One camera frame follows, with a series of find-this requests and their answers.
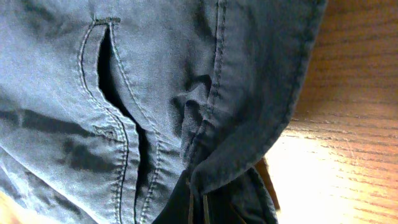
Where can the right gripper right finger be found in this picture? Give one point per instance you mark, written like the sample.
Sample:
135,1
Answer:
224,204

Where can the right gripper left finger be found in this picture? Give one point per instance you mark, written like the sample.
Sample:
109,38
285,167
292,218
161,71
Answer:
179,209

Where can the dark blue shorts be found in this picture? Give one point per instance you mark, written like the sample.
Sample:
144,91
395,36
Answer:
105,105

